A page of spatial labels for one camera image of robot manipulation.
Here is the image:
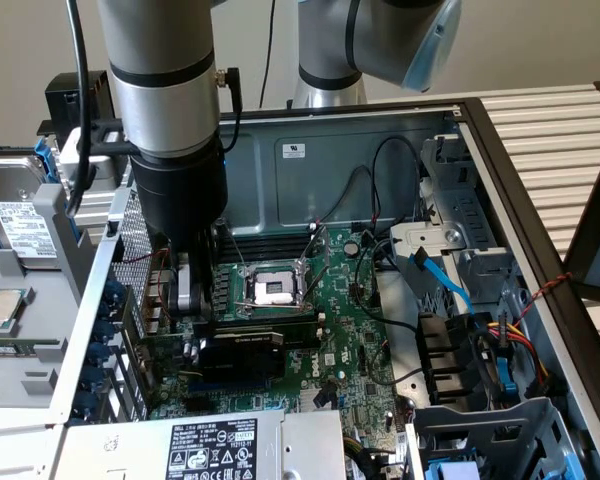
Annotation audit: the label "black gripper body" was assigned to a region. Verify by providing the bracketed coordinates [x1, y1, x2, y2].
[128, 141, 230, 255]

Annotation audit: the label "black graphics card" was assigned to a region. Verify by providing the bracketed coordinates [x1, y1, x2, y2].
[123, 321, 288, 401]

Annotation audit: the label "CPU socket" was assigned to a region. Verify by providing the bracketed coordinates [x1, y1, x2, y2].
[235, 260, 317, 320]

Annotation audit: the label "black RAM slot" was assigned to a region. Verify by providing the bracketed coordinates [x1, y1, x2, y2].
[224, 239, 313, 251]
[219, 245, 311, 257]
[217, 252, 309, 265]
[227, 232, 315, 244]

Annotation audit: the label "blue expansion slot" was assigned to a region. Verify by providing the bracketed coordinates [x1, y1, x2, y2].
[186, 379, 274, 395]

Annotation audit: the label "RAM module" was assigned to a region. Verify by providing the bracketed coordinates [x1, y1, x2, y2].
[207, 313, 327, 334]

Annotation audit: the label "short black expansion slot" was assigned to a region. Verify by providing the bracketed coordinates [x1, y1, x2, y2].
[184, 397, 217, 415]

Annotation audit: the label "metal socket cover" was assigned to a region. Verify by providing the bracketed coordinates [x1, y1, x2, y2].
[295, 223, 332, 307]

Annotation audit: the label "blue hard disk caddy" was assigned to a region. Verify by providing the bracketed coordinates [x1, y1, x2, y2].
[0, 137, 80, 241]

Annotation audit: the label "grey parts rack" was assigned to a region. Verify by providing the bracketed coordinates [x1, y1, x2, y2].
[0, 183, 99, 414]

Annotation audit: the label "open grey PC case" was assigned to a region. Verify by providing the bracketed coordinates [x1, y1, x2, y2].
[49, 97, 600, 480]

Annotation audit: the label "green motherboard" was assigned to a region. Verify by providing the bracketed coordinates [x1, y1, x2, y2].
[148, 227, 412, 452]

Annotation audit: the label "black plastic box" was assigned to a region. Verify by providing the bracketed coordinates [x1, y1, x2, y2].
[44, 69, 113, 134]

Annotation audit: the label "black power supply label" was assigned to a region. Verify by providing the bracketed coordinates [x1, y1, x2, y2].
[167, 418, 260, 480]

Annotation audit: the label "silver power supply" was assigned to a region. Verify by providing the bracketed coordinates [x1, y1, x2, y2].
[62, 408, 349, 480]

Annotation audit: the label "silver hard disk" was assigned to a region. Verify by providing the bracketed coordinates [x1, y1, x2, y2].
[0, 154, 64, 261]

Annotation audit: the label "green RAM stick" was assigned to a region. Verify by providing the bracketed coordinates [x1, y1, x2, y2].
[0, 337, 62, 355]

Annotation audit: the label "grey metal disk bay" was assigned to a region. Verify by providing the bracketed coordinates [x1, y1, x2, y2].
[419, 133, 529, 314]

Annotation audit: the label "blue plastic piece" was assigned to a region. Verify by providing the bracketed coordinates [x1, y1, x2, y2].
[426, 459, 476, 480]

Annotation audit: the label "blue-grey metal disk bay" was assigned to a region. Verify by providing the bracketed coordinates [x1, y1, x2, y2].
[410, 397, 599, 480]

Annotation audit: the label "dark framed panel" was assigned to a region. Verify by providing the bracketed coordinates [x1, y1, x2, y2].
[561, 144, 600, 302]

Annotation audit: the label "thin red wire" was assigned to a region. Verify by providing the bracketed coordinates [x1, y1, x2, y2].
[121, 246, 172, 265]

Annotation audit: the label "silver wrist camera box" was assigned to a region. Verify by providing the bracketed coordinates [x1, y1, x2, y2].
[58, 124, 131, 187]

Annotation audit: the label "black cable with gold connector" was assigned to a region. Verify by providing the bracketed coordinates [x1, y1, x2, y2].
[213, 66, 245, 152]

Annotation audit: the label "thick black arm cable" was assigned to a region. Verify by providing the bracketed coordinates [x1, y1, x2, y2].
[63, 0, 95, 220]

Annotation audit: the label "black looped wire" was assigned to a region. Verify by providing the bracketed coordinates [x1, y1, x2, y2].
[371, 136, 422, 226]
[323, 164, 379, 226]

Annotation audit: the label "thin black hanging cable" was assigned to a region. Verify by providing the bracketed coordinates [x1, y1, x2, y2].
[257, 0, 277, 110]

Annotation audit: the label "black wire over motherboard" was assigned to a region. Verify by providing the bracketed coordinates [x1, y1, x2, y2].
[379, 317, 422, 334]

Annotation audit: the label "silver drive bracket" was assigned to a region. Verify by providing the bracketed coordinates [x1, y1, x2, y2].
[388, 222, 467, 281]

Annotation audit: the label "blue flat disk wire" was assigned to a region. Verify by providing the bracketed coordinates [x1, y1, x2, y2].
[408, 245, 477, 317]

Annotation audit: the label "blue disk caddy handle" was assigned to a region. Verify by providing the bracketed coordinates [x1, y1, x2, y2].
[494, 349, 520, 397]

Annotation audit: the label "yellow red power wires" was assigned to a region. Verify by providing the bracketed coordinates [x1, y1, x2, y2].
[472, 319, 556, 399]

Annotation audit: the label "red black twisted wire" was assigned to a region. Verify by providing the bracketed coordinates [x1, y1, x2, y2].
[518, 271, 575, 321]

